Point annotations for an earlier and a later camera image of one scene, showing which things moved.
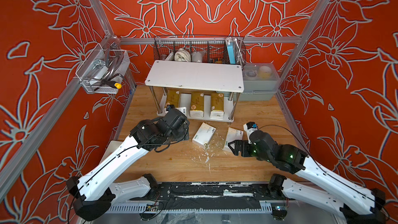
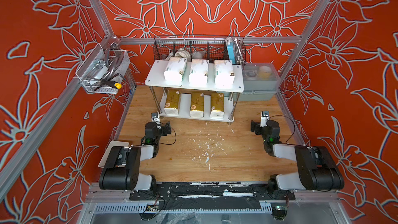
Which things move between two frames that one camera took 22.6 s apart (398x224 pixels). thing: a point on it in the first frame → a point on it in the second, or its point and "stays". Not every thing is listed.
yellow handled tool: x=110 y=83 stays
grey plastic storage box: x=260 y=81 stays
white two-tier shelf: x=207 y=91 stays
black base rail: x=211 y=195 stays
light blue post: x=231 y=52 stays
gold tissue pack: x=197 y=107 stays
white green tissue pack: x=204 y=135 → x=198 y=73
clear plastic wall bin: x=102 y=71 stays
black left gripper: x=184 y=131 → x=163 y=129
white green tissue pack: x=232 y=135 → x=224 y=72
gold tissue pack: x=217 y=105 stays
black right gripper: x=237 y=143 → x=257 y=127
